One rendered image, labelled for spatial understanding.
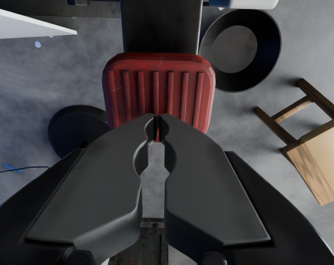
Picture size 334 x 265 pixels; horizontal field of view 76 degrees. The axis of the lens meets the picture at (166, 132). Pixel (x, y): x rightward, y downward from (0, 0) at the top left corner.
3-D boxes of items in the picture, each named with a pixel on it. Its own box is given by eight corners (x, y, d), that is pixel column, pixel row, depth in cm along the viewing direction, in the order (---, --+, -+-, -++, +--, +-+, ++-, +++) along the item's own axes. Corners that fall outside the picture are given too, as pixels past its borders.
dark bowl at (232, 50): (283, 7, 76) (293, 8, 70) (262, 88, 92) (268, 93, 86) (200, 4, 76) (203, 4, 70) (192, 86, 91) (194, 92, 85)
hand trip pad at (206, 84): (201, 39, 18) (221, 58, 12) (195, 103, 21) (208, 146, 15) (120, 36, 18) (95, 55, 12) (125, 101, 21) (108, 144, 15)
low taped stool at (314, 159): (328, 130, 104) (390, 178, 75) (281, 154, 111) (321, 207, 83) (302, 75, 90) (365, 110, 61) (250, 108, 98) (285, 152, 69)
